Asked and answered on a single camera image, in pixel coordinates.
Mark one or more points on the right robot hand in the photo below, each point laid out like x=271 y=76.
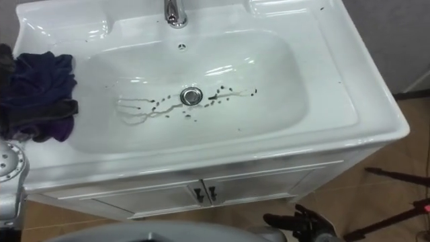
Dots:
x=305 y=225

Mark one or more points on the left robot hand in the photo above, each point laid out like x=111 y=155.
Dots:
x=37 y=112

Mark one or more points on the dark blue cloth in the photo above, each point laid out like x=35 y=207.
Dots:
x=40 y=77

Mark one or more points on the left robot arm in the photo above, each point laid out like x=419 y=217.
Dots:
x=10 y=201

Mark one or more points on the black tripod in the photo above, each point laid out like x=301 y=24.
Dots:
x=396 y=175

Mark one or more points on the robot body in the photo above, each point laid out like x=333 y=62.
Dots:
x=168 y=233

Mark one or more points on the chrome drain plug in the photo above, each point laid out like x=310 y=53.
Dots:
x=191 y=96

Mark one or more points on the chrome faucet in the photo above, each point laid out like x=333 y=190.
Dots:
x=174 y=13

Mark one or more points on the white washbasin vanity cabinet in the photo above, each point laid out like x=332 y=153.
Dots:
x=302 y=50

